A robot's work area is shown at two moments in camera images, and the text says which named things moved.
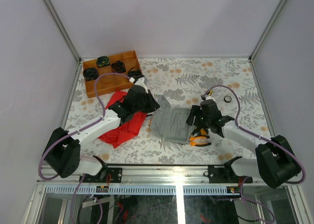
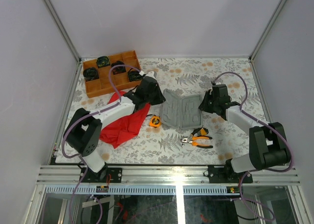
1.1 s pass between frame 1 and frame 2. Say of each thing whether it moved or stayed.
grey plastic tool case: moved
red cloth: stayed
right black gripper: moved
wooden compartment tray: stayed
